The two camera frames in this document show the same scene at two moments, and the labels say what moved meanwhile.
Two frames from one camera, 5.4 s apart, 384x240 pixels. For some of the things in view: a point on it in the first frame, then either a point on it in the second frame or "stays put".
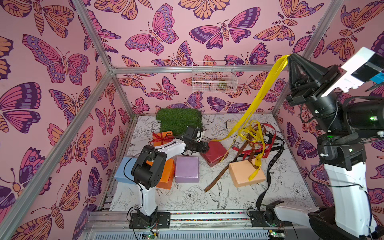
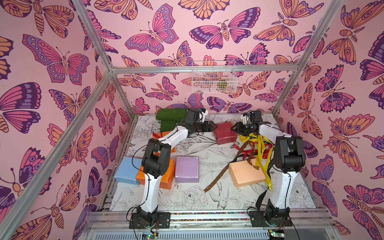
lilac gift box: x=187 y=169 stays put
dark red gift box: x=216 y=154 -> x=225 y=133
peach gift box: x=242 y=171 stays put
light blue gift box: x=120 y=176 stays put
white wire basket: x=214 y=77 stays put
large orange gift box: x=168 y=174 stays put
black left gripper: x=203 y=147 -> x=206 y=127
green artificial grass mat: x=177 y=120 stays put
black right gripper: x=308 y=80 -> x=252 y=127
